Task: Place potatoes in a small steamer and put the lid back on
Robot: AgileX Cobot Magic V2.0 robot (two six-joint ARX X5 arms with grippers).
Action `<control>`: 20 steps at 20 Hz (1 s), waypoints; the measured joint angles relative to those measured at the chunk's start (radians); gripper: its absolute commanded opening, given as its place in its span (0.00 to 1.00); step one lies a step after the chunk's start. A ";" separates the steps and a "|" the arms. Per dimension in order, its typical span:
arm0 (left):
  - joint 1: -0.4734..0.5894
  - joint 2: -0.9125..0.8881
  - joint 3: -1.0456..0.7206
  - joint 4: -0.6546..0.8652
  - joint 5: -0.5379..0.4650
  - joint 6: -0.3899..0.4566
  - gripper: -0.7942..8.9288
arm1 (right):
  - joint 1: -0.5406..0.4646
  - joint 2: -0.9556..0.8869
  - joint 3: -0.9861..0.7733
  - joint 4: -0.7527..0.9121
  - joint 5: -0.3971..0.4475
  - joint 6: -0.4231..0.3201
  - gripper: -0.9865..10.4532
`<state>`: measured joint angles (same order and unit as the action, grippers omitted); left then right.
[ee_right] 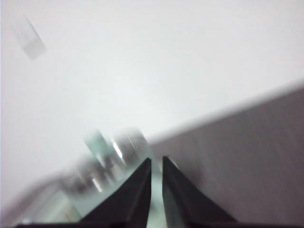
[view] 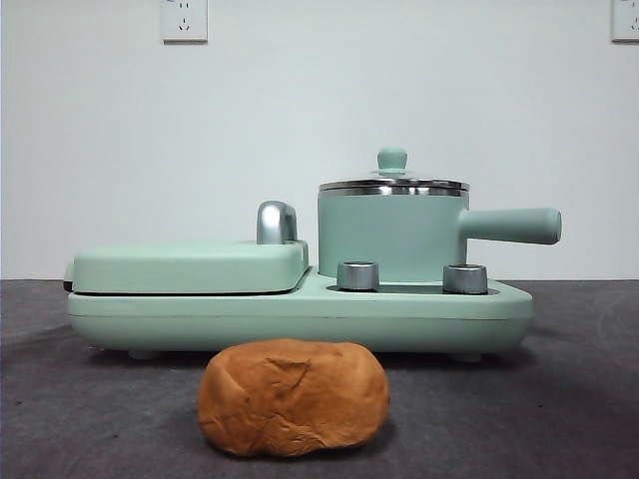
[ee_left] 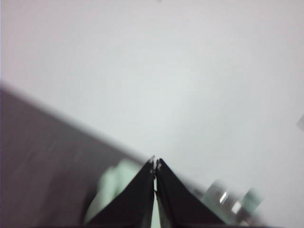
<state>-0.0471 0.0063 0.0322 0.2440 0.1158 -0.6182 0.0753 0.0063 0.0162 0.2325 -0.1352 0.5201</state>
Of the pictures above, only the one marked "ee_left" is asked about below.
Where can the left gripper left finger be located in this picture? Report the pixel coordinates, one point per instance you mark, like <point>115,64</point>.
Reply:
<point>128,204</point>

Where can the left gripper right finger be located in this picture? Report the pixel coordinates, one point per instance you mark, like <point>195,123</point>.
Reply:
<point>180,204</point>

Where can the green breakfast machine base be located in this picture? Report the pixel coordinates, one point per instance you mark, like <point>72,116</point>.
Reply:
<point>109,187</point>

